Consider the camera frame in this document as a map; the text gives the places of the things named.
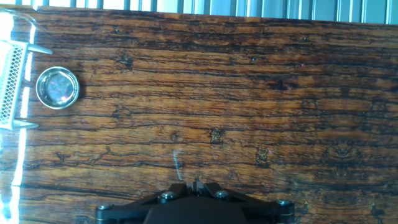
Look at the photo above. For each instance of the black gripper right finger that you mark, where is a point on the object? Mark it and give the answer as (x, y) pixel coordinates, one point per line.
(264, 207)

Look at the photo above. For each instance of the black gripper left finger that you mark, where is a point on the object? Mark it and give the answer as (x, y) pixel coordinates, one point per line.
(130, 207)

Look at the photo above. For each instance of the wood grain table mat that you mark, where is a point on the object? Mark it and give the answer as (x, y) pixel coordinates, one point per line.
(248, 93)

